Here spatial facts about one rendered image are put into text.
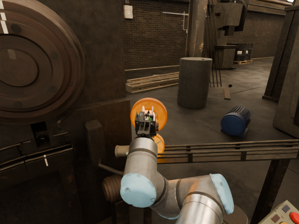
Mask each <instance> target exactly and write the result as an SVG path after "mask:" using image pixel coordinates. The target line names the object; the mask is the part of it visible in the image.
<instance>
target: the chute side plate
mask: <svg viewBox="0 0 299 224"><path fill-rule="evenodd" d="M45 159H46V160H47V163H48V166H47V165H46V162H45ZM68 161H71V163H72V166H73V165H75V161H74V156H73V151H72V150H71V151H68V152H64V153H60V154H57V155H53V156H49V157H46V158H43V159H39V160H36V161H32V162H28V163H26V165H25V164H22V165H19V166H16V167H13V168H10V169H7V170H4V171H1V172H0V190H3V189H6V188H9V187H11V186H13V185H16V184H19V183H22V182H24V181H27V180H29V179H32V178H35V177H38V176H41V175H45V174H48V173H51V172H54V171H57V170H59V168H58V164H62V163H65V162H68Z"/></svg>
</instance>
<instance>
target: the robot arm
mask: <svg viewBox="0 0 299 224"><path fill-rule="evenodd" d="M156 113H157V112H155V114H154V112H153V106H152V111H151V110H145V108H144V106H143V107H142V112H139V114H138V113H137V112H136V116H135V130H136V135H137V137H135V138H134V140H132V141H131V143H130V145H129V152H126V155H127V160H126V164H125V169H124V174H123V178H122V180H121V190H120V194H121V197H122V199H123V200H124V201H125V202H126V203H128V204H131V205H133V206H135V207H140V208H144V207H150V208H151V209H153V210H154V211H156V212H157V213H158V214H159V215H160V216H162V217H164V218H167V219H171V220H172V219H176V218H177V221H176V223H175V224H222V222H223V216H224V214H225V213H227V214H230V213H232V212H233V211H234V203H233V199H232V195H231V192H230V189H229V186H228V184H227V181H226V180H225V178H224V177H223V176H222V175H221V174H209V175H204V176H196V177H190V178H184V179H176V180H167V179H166V178H165V177H163V176H162V175H161V174H160V173H159V172H158V171H157V159H158V146H157V144H156V143H155V141H154V139H153V138H154V136H156V135H157V133H156V132H158V129H159V122H158V120H157V119H156ZM152 137H153V138H152Z"/></svg>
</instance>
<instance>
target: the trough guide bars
mask: <svg viewBox="0 0 299 224"><path fill-rule="evenodd" d="M282 142H288V143H283V144H263V143H282ZM294 142H299V139H295V140H267V141H248V142H229V143H210V144H182V145H165V148H166V149H164V151H178V150H186V152H164V153H158V159H165V158H188V163H193V157H212V156H241V161H246V156H247V155H268V154H291V153H297V160H299V147H292V146H293V145H299V144H298V143H294ZM234 144H235V146H215V145H234ZM241 144H254V145H241ZM195 146H214V147H195ZM270 146H287V147H286V148H258V149H240V148H249V147H270ZM175 147H186V148H175ZM191 147H195V148H191ZM219 148H235V150H215V151H195V152H191V151H190V150H199V149H219ZM278 150H298V151H279V152H257V151H278ZM225 152H241V153H225ZM203 153H224V154H203ZM181 154H188V155H181ZM193 154H202V155H193ZM159 155H170V156H159ZM171 155H180V156H171Z"/></svg>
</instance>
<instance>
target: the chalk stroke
mask: <svg viewBox="0 0 299 224"><path fill-rule="evenodd" d="M0 9H4V7H3V4H2V1H0ZM0 14H1V17H2V20H3V21H1V24H2V28H3V31H4V33H7V34H8V30H7V27H6V24H5V20H6V17H5V14H4V13H0Z"/></svg>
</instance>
